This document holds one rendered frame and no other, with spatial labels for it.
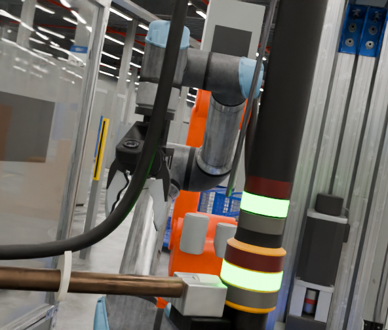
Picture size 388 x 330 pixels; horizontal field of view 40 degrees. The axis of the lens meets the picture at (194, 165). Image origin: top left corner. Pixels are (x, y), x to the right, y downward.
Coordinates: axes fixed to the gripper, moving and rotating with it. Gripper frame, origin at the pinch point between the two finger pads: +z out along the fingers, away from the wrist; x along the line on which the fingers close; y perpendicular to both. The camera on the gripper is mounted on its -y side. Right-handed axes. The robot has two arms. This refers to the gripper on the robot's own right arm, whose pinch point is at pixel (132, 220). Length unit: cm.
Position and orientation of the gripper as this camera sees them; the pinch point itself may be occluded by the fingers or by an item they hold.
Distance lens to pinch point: 94.6
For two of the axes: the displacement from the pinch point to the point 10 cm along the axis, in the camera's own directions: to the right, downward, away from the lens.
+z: -1.8, 9.8, 0.5
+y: 2.1, -0.1, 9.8
